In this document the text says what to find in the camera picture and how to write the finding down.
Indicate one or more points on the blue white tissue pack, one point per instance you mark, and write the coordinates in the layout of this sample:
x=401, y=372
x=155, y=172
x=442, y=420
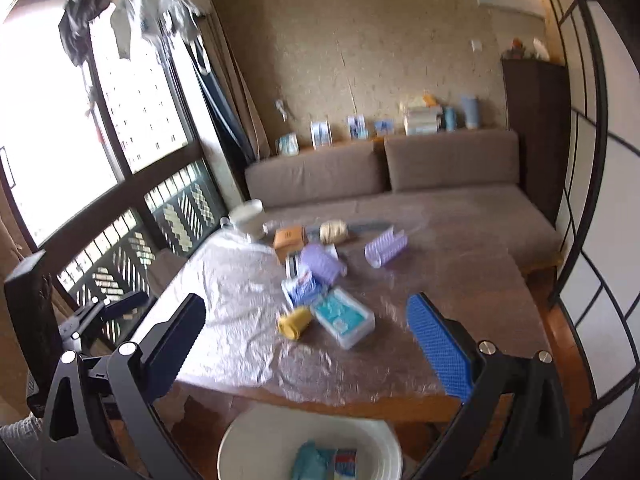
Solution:
x=342, y=317

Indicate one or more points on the blue white snack packet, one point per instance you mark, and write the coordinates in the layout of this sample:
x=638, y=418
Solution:
x=300, y=286

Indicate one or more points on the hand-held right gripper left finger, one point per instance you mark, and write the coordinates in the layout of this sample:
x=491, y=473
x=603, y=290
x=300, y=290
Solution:
x=175, y=350

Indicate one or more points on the dark wooden cabinet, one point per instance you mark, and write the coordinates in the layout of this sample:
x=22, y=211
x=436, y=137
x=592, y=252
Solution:
x=535, y=125

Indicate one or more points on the patterned window railing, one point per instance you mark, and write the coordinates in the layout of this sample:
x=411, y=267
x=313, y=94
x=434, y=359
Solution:
x=140, y=240

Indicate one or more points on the white ornament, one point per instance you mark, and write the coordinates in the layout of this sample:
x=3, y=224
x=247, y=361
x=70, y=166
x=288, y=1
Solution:
x=540, y=47

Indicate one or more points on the clear plastic table cover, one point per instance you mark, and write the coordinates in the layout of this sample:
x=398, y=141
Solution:
x=240, y=310

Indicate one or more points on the purple ribbed plastic roller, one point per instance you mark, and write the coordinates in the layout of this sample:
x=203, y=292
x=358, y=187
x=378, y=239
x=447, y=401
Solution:
x=325, y=262
x=385, y=251

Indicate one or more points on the white paper box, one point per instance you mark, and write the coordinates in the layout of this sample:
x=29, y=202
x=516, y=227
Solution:
x=293, y=263

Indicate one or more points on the red blue packet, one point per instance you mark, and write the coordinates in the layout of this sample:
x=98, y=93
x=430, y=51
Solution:
x=345, y=462

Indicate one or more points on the white hanging garments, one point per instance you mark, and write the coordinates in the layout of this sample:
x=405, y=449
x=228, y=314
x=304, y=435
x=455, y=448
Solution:
x=150, y=5

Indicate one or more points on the white wall switch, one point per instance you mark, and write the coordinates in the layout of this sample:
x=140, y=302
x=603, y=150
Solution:
x=476, y=46

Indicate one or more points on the yellow plastic cup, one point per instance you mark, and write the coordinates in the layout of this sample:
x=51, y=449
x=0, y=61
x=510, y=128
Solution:
x=295, y=322

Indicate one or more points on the photo frame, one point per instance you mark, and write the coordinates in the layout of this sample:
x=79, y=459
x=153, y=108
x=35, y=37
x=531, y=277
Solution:
x=321, y=134
x=356, y=126
x=287, y=145
x=382, y=127

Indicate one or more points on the white panelled sliding door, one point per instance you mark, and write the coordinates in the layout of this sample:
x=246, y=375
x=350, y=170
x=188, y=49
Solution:
x=595, y=170

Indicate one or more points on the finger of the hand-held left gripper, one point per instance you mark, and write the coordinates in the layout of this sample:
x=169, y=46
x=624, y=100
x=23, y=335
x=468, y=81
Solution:
x=125, y=305

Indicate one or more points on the orange cardboard box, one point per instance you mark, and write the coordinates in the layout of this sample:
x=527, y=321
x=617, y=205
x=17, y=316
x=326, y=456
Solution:
x=289, y=240

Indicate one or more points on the teal wrapper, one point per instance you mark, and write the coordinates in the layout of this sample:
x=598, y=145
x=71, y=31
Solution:
x=310, y=460

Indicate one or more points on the brown sofa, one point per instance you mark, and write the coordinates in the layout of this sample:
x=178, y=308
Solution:
x=450, y=210

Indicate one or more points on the grey cylinder speaker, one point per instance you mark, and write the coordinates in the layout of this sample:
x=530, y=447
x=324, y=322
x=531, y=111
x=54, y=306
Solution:
x=470, y=111

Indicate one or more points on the stack of books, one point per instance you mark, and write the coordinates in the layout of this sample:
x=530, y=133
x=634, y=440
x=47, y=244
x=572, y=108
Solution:
x=422, y=117

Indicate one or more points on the red ornament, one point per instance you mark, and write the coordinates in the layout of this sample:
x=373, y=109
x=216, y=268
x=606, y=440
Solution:
x=515, y=49

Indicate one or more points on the white round bin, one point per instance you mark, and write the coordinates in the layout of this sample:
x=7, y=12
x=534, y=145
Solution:
x=250, y=440

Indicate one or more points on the beige crumpled paper ball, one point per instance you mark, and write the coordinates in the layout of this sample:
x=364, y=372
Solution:
x=332, y=231

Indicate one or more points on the beige curtain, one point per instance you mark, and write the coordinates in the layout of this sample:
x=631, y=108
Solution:
x=225, y=95

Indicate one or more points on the metal wall hook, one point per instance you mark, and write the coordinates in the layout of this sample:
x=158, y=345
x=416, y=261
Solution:
x=281, y=109

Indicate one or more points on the brown sofa back cushion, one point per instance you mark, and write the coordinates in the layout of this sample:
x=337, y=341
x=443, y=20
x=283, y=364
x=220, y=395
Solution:
x=450, y=160
x=315, y=175

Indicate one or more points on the blue cylinder container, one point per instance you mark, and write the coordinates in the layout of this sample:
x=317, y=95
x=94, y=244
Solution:
x=450, y=117

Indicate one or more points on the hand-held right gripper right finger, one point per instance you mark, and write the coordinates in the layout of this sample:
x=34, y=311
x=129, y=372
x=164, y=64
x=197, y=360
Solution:
x=440, y=350

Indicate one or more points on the dark hanging garment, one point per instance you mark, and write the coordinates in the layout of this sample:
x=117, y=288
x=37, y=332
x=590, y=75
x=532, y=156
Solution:
x=82, y=15

